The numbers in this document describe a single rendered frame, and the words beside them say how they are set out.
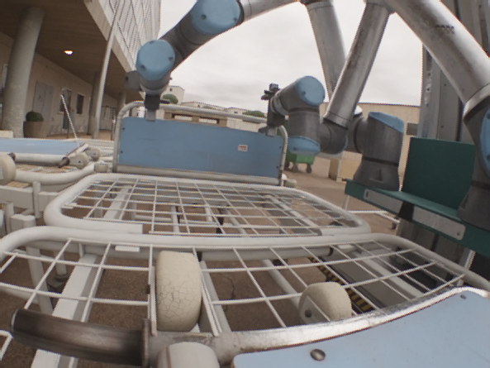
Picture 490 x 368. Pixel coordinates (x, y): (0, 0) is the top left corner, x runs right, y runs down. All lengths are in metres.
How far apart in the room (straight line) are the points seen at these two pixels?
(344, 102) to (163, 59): 0.52
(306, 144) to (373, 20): 0.45
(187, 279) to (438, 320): 0.22
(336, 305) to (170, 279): 0.15
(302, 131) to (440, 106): 0.60
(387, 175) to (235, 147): 0.61
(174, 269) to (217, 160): 0.89
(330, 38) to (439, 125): 0.52
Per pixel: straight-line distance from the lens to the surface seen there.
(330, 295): 0.25
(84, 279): 0.43
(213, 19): 0.52
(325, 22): 0.99
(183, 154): 1.02
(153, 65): 0.60
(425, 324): 0.24
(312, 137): 0.68
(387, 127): 0.93
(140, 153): 1.02
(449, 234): 0.71
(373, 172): 0.92
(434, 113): 1.03
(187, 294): 0.17
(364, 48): 0.81
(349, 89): 0.79
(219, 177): 1.05
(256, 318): 1.07
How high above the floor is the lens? 0.69
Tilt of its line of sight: 10 degrees down
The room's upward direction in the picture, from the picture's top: 8 degrees clockwise
